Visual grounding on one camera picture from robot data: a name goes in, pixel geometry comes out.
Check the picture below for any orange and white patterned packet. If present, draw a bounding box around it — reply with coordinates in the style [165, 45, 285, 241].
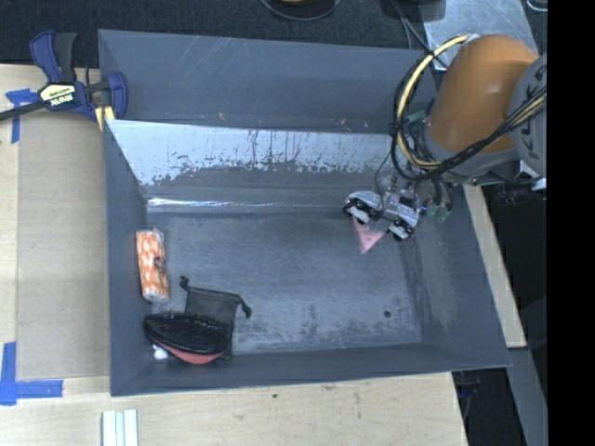
[135, 228, 172, 304]

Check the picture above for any black and red oval brush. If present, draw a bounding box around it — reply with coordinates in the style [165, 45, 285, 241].
[141, 310, 231, 367]

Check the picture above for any pink triangular toy slice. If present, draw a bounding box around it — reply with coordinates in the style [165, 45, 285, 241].
[350, 215, 387, 255]

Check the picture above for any brown cardboard board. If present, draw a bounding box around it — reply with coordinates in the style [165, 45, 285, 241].
[16, 109, 112, 382]

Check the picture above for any black drawstring pouch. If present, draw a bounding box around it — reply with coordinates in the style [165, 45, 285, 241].
[178, 275, 253, 361]

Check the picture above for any grey metal bin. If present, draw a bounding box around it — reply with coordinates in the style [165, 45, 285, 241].
[97, 28, 513, 398]

